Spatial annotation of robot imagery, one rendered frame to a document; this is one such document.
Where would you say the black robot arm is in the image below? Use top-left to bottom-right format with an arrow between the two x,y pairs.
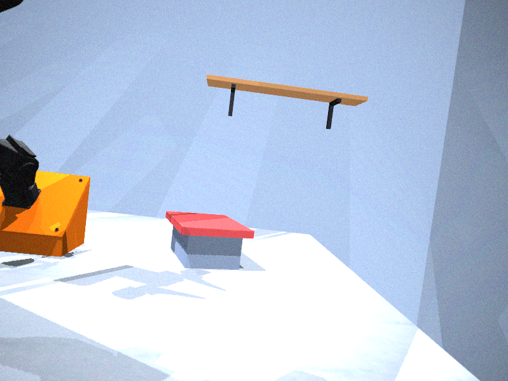
0,0 -> 41,209

